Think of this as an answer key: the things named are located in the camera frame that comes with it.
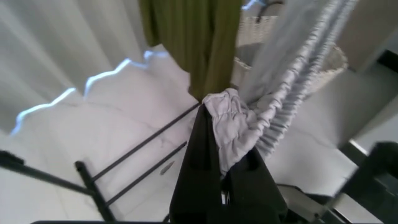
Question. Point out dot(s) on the pale grey shorts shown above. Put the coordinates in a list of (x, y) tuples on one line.
[(236, 130)]

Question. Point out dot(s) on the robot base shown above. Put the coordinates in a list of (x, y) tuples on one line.
[(373, 186)]

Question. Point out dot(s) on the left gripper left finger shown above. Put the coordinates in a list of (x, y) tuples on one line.
[(199, 180)]

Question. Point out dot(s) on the white laundry basket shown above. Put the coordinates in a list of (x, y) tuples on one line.
[(252, 31)]

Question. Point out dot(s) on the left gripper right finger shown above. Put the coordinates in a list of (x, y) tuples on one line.
[(252, 189)]

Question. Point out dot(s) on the black clothes rack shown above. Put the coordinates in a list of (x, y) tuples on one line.
[(93, 186)]

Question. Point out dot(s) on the white curtain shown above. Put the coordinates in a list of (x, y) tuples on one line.
[(62, 40)]

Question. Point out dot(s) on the green long-sleeved shirt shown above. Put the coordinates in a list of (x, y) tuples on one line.
[(199, 40)]

